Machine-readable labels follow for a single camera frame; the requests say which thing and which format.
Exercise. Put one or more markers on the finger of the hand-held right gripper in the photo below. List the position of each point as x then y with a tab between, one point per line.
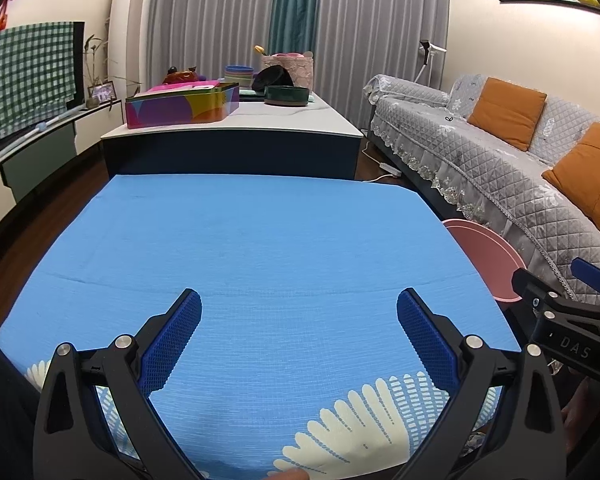
592	274
527	282

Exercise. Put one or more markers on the white standing air conditioner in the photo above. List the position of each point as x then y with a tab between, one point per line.
132	25

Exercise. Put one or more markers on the stack of coloured bowls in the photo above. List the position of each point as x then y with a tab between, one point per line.
238	75

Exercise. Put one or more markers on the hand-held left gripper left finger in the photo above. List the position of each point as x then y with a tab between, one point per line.
175	340

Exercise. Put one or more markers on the red brown teapot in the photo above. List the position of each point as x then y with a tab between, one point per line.
180	76

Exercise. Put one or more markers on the black television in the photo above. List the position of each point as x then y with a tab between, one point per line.
79	60

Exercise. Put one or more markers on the white and blue rod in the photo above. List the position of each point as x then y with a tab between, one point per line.
35	128

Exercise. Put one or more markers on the green round tin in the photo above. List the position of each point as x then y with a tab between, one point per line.
286	95

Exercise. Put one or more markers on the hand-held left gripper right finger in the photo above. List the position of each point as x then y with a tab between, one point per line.
427	340

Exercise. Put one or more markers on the yellow flower ornament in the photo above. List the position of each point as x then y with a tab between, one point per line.
259	50

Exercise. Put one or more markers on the white power strip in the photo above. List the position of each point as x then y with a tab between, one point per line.
390	169

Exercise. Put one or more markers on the bamboo plant in vase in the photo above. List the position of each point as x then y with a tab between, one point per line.
92	60

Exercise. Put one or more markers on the grey curtain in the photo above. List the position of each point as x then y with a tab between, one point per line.
380	35
210	10

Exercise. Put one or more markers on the grey quilted sofa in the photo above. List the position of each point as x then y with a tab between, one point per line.
480	160

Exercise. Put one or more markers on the person's right hand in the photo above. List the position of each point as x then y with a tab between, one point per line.
587	407

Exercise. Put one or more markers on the green plaid cloth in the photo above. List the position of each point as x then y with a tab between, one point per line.
25	80

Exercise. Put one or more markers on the teal curtain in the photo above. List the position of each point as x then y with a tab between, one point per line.
295	5

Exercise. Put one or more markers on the person's left hand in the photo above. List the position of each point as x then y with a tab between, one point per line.
290	475

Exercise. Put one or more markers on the pink bucket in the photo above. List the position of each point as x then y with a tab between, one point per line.
485	260

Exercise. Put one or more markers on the orange cushion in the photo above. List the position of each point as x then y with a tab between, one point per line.
507	112
590	180

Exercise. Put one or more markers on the white topped coffee table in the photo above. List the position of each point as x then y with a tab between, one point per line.
280	120

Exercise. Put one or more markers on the black round lid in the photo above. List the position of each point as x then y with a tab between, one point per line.
272	77

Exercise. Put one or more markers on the person's dark clothing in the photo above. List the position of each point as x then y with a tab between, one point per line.
5	410

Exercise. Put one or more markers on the pink lace basket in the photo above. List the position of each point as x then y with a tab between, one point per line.
300	70

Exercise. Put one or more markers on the television cabinet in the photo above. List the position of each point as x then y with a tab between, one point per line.
35	160

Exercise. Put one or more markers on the pale green sheet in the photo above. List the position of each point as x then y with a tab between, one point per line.
250	92

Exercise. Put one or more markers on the small photo frame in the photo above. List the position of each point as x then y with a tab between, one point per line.
102	92

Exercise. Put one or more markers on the colourful rectangular box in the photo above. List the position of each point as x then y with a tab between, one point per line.
180	110

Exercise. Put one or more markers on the blue mat with white print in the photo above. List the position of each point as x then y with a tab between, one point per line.
255	260

